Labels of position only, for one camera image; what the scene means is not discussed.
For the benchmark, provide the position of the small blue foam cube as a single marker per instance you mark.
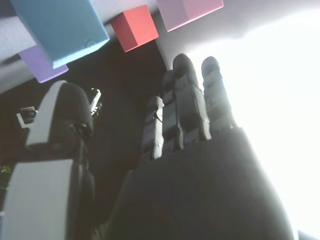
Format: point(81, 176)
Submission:
point(60, 27)

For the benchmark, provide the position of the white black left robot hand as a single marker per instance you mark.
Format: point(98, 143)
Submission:
point(200, 190)

